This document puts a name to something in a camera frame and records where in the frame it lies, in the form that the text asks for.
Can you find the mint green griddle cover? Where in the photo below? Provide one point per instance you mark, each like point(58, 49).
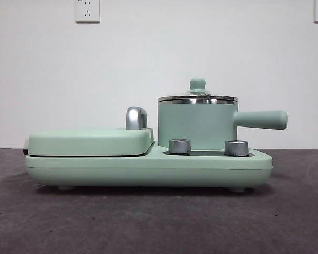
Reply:
point(87, 141)

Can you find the silver control knob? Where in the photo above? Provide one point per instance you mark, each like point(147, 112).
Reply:
point(179, 146)
point(236, 148)

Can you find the mint green breakfast machine base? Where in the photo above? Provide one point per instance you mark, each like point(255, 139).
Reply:
point(148, 169)

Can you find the glass pot lid green knob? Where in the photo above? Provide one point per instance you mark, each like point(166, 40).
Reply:
point(198, 84)

